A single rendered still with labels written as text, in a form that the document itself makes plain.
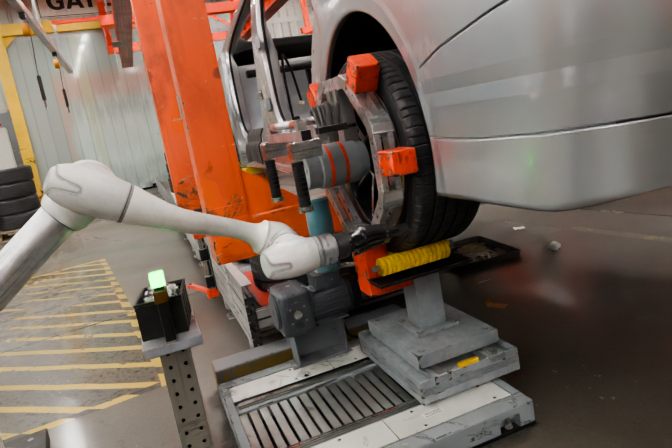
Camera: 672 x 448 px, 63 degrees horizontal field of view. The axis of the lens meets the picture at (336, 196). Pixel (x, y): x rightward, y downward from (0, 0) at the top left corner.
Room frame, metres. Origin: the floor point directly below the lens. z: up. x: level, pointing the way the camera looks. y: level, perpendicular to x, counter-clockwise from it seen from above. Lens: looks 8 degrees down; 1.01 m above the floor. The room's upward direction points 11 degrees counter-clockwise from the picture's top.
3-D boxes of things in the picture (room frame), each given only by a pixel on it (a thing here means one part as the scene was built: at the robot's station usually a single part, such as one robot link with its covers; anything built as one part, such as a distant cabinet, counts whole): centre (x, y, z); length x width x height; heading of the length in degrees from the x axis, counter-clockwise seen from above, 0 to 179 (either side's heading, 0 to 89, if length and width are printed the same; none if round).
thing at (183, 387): (1.76, 0.62, 0.21); 0.10 x 0.10 x 0.42; 19
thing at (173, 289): (1.69, 0.60, 0.51); 0.20 x 0.14 x 0.13; 11
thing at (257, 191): (2.28, 0.12, 0.69); 0.52 x 0.17 x 0.35; 109
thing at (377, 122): (1.81, -0.08, 0.85); 0.54 x 0.07 x 0.54; 19
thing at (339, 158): (1.78, -0.01, 0.85); 0.21 x 0.14 x 0.14; 109
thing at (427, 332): (1.86, -0.24, 0.32); 0.40 x 0.30 x 0.28; 19
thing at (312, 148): (1.58, 0.06, 0.93); 0.09 x 0.05 x 0.05; 109
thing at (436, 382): (1.86, -0.24, 0.13); 0.50 x 0.36 x 0.10; 19
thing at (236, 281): (3.37, 0.81, 0.28); 2.47 x 0.09 x 0.22; 19
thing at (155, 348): (1.73, 0.61, 0.44); 0.43 x 0.17 x 0.03; 19
